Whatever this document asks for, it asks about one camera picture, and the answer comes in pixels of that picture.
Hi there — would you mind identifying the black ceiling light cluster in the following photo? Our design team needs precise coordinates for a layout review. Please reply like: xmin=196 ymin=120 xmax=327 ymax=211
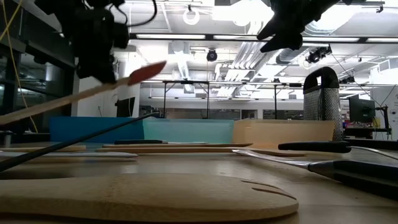
xmin=306 ymin=45 xmax=333 ymax=65

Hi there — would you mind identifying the black turner rectangular blade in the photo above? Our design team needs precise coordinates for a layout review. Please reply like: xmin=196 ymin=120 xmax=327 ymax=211
xmin=0 ymin=111 xmax=161 ymax=172

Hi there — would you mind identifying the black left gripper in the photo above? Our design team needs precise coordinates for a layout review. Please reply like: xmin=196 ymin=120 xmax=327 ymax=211
xmin=73 ymin=9 xmax=118 ymax=84

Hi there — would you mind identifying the wooden spoon with label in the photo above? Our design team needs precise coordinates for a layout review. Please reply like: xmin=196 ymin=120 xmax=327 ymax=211
xmin=102 ymin=142 xmax=253 ymax=148

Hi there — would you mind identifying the black computer monitor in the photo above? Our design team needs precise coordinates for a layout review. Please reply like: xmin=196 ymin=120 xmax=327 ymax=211
xmin=348 ymin=95 xmax=376 ymax=124

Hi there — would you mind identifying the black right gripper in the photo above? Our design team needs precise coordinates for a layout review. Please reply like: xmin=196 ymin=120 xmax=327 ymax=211
xmin=257 ymin=0 xmax=343 ymax=53

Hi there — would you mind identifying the orange plastic bin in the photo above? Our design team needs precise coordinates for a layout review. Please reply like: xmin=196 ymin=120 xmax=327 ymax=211
xmin=233 ymin=119 xmax=336 ymax=149

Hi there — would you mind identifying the red spatula wooden handle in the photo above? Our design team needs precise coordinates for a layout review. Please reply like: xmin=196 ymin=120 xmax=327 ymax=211
xmin=0 ymin=60 xmax=168 ymax=126

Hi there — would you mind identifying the black metal rack frame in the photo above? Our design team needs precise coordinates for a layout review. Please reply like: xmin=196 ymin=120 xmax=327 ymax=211
xmin=161 ymin=80 xmax=304 ymax=119

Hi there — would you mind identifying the black screen panel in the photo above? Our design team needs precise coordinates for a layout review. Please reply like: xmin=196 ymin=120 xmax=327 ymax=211
xmin=115 ymin=96 xmax=136 ymax=118

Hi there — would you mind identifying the white ring lamp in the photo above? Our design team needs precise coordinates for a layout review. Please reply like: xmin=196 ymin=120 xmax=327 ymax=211
xmin=182 ymin=7 xmax=201 ymax=26

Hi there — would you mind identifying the blue plastic bin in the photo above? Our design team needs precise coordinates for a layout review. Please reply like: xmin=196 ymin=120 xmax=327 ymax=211
xmin=49 ymin=116 xmax=144 ymax=144

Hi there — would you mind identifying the white-blade knife black handle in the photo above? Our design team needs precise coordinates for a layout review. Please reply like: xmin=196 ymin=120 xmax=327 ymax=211
xmin=232 ymin=149 xmax=398 ymax=202

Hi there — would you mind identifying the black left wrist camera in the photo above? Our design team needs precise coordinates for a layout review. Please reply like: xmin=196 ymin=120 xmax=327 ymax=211
xmin=112 ymin=22 xmax=130 ymax=50

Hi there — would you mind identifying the yellow extension cord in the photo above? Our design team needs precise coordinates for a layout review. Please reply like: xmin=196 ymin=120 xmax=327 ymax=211
xmin=0 ymin=0 xmax=39 ymax=134

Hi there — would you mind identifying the dark background desk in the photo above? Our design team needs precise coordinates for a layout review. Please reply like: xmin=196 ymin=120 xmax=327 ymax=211
xmin=343 ymin=126 xmax=393 ymax=140

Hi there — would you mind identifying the black turner round blade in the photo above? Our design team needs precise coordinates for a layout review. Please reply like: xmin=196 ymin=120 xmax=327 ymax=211
xmin=277 ymin=141 xmax=398 ymax=161

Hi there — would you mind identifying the metal box grater black handle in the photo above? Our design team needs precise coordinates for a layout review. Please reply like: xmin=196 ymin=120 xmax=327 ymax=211
xmin=303 ymin=66 xmax=343 ymax=141

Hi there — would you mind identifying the wooden spork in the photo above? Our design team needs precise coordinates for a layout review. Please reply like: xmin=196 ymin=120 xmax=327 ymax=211
xmin=0 ymin=172 xmax=299 ymax=223

